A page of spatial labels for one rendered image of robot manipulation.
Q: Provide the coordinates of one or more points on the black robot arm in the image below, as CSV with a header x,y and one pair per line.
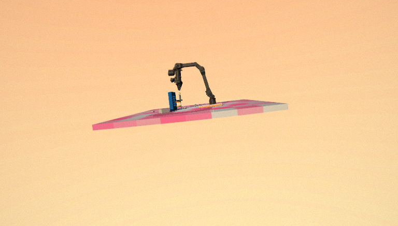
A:
x,y
177,71

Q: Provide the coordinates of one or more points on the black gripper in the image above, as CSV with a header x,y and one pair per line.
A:
x,y
178,82

